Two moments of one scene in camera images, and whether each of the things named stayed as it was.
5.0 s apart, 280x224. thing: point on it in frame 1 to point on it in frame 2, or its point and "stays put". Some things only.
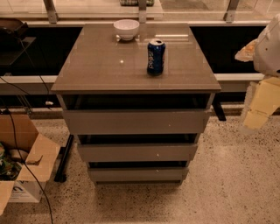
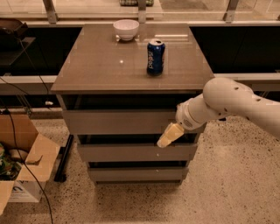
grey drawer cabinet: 132,127 stays put
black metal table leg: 64,154 stays put
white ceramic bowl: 126,29 stays put
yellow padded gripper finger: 265,100 to 191,114
